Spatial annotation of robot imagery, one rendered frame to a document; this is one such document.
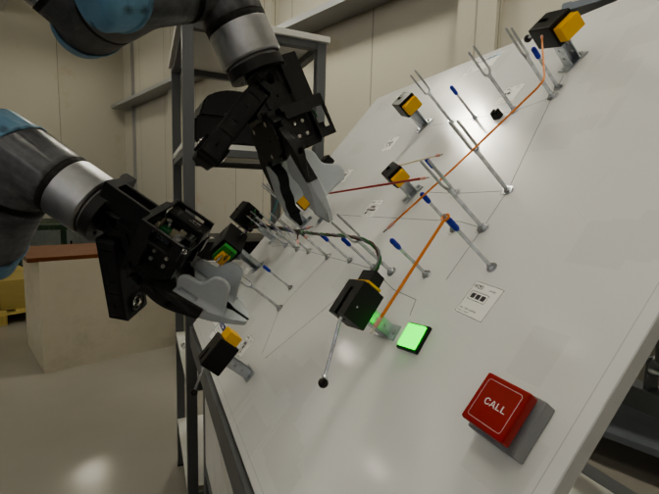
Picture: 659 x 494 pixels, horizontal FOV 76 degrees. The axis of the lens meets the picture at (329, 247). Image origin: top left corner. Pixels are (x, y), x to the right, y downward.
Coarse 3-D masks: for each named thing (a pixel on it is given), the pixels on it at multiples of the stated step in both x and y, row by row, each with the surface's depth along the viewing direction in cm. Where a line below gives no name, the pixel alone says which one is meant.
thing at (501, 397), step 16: (496, 384) 39; (512, 384) 38; (480, 400) 39; (496, 400) 38; (512, 400) 37; (528, 400) 36; (464, 416) 39; (480, 416) 38; (496, 416) 37; (512, 416) 36; (528, 416) 36; (496, 432) 36; (512, 432) 36
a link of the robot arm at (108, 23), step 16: (80, 0) 41; (96, 0) 39; (112, 0) 39; (128, 0) 40; (144, 0) 41; (160, 0) 42; (176, 0) 43; (192, 0) 44; (96, 16) 40; (112, 16) 40; (128, 16) 41; (144, 16) 42; (160, 16) 43; (176, 16) 44; (192, 16) 46; (96, 32) 47; (112, 32) 42; (128, 32) 43; (144, 32) 46
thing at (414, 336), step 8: (408, 328) 57; (416, 328) 56; (424, 328) 55; (408, 336) 56; (416, 336) 55; (424, 336) 54; (400, 344) 56; (408, 344) 55; (416, 344) 54; (416, 352) 54
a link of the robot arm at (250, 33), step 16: (256, 16) 48; (224, 32) 48; (240, 32) 47; (256, 32) 48; (272, 32) 50; (224, 48) 48; (240, 48) 48; (256, 48) 48; (272, 48) 50; (224, 64) 50
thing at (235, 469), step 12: (192, 336) 127; (192, 348) 128; (204, 372) 102; (204, 384) 102; (216, 396) 89; (216, 408) 85; (216, 420) 85; (216, 432) 86; (228, 432) 75; (228, 444) 72; (228, 456) 72; (240, 456) 69; (228, 468) 72; (240, 468) 66; (240, 480) 63; (240, 492) 63; (252, 492) 60
